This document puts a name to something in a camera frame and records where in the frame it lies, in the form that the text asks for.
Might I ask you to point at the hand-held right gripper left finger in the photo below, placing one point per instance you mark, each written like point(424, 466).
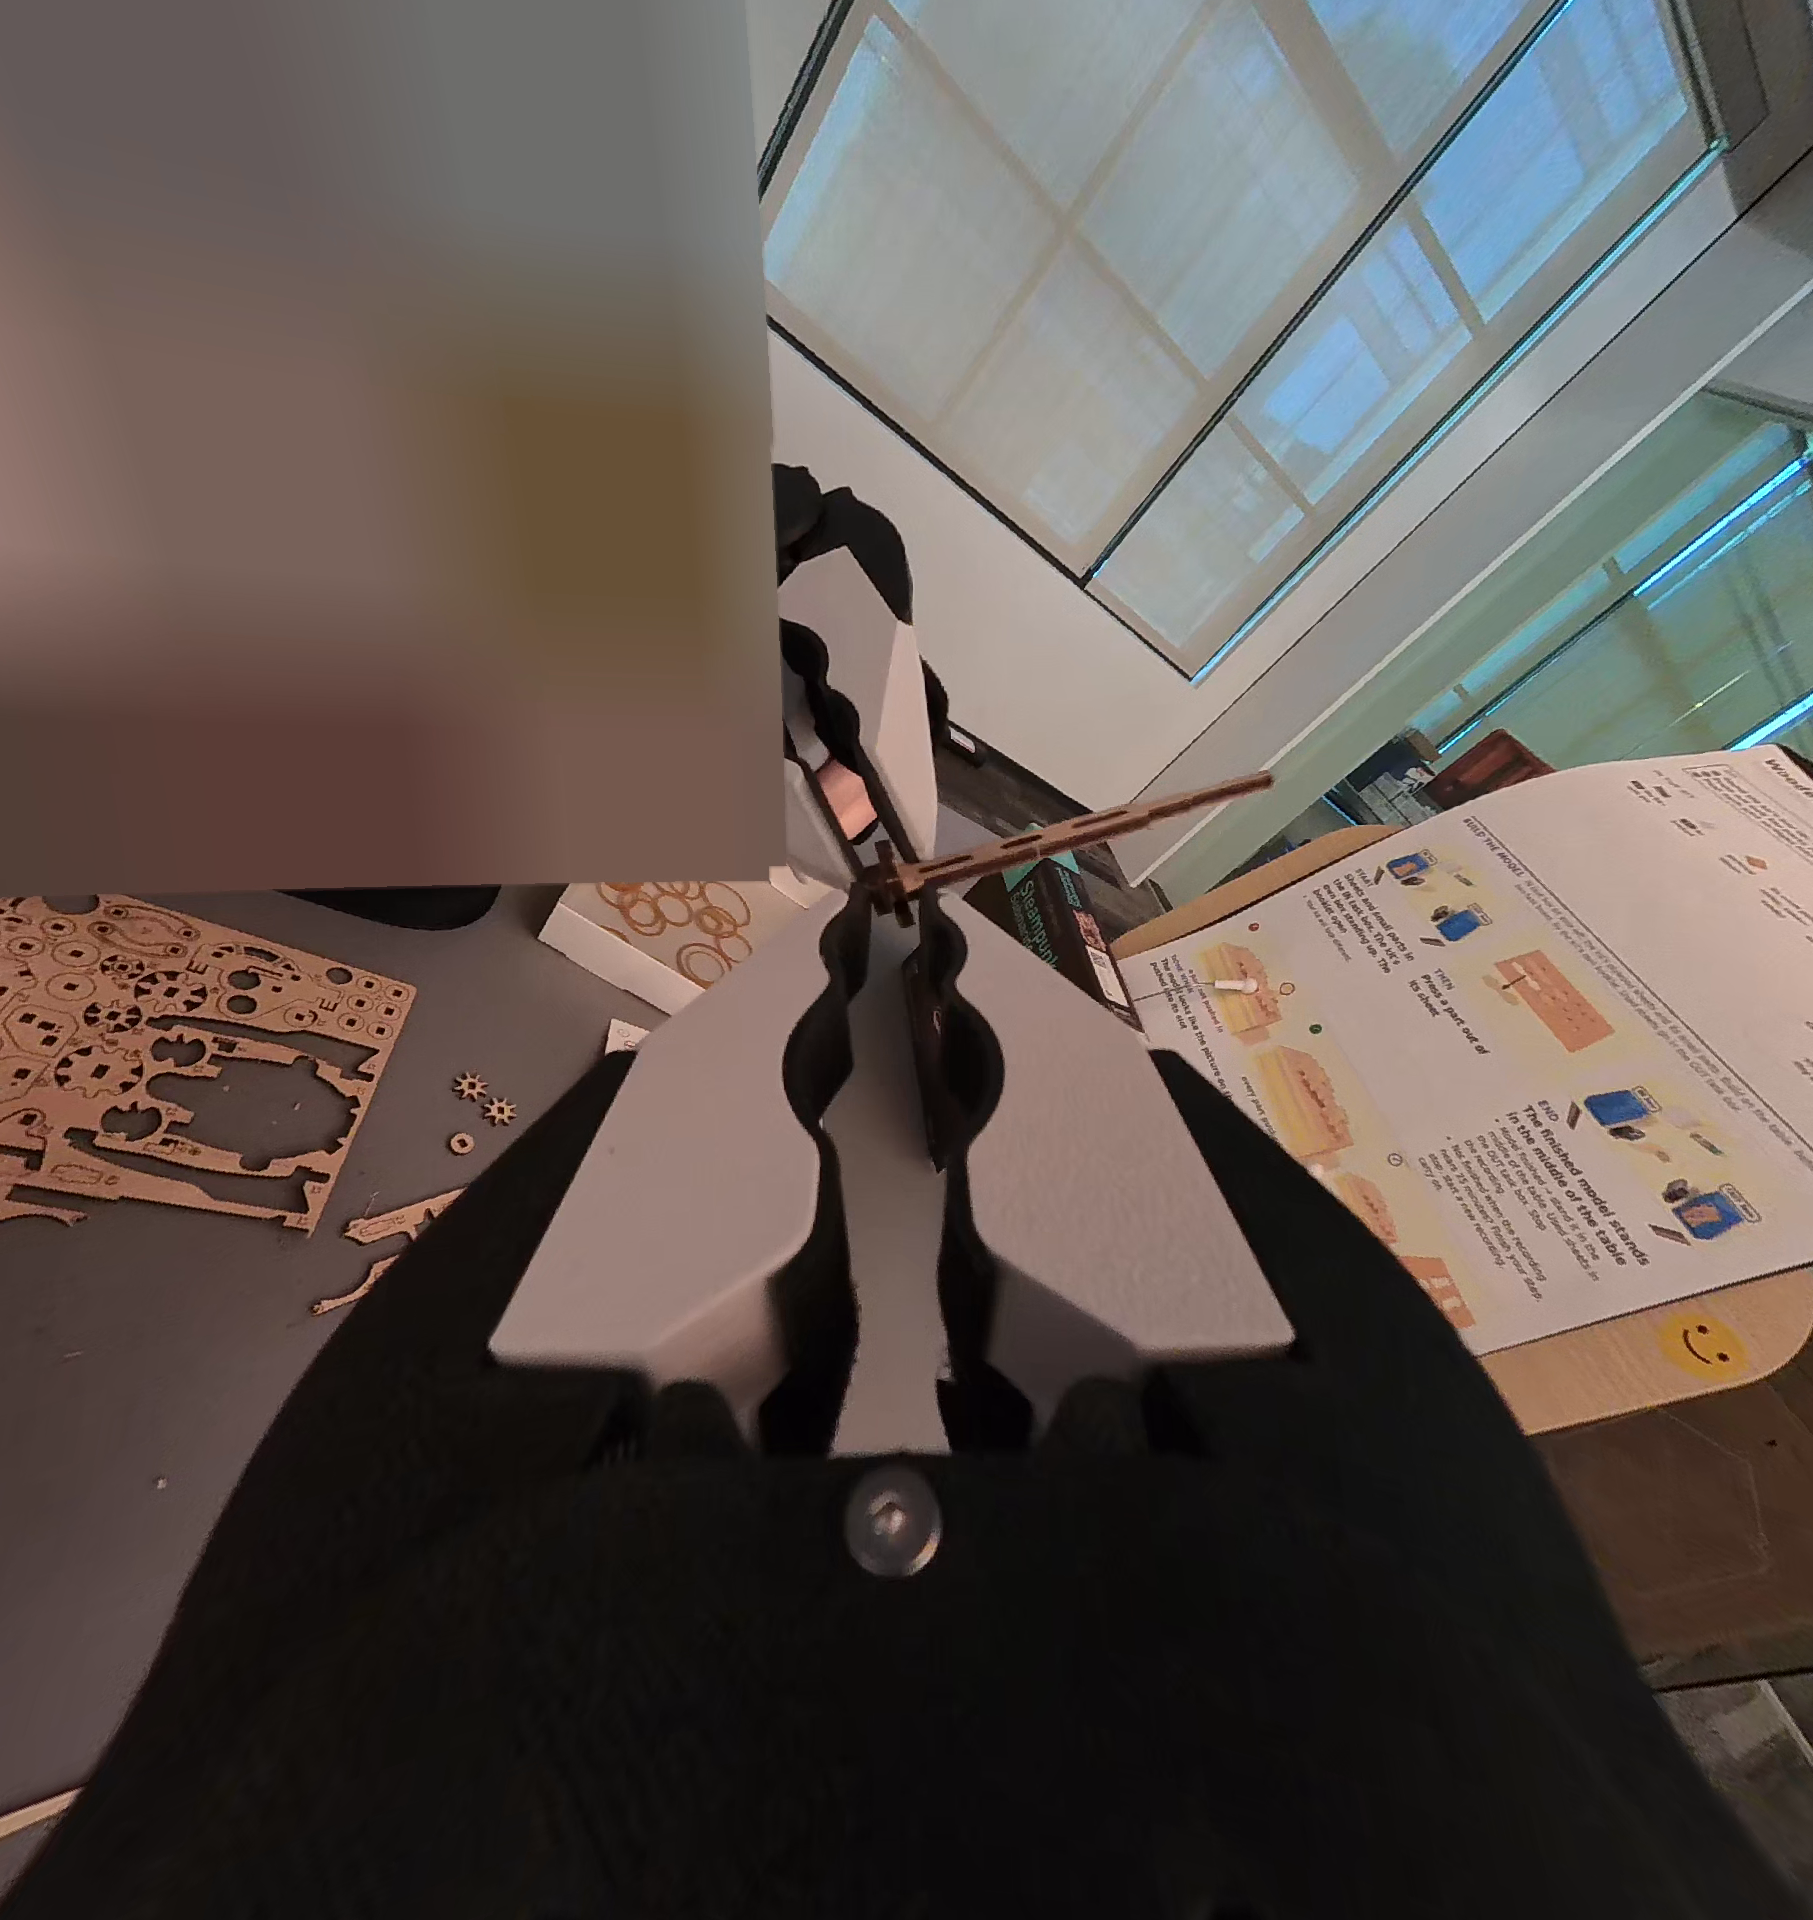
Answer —
point(667, 1170)

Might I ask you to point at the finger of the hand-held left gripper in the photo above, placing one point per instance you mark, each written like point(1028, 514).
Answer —
point(808, 817)
point(894, 720)

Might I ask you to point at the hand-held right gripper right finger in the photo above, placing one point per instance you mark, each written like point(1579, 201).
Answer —
point(1102, 1200)

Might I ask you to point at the slotted wooden model stick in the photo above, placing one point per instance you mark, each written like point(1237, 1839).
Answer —
point(1056, 843)

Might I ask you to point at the dark model kit box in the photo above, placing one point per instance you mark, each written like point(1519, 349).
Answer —
point(1073, 930)

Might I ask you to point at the laser-cut wooden parts sheet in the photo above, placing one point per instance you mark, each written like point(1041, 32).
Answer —
point(140, 1050)

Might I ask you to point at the white box of rubber bands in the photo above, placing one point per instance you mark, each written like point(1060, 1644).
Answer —
point(667, 930)

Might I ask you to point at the wooden offcut scrap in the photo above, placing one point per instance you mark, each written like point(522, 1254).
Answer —
point(352, 1288)
point(395, 1219)

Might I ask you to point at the black pad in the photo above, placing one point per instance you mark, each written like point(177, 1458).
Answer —
point(395, 904)

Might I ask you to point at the large window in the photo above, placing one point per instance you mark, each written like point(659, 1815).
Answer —
point(1237, 255)

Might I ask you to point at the printed instruction sheet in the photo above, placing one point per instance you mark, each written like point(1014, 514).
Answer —
point(1567, 1035)

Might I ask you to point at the yellow smiley sticker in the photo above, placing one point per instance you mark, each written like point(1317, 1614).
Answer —
point(1706, 1343)

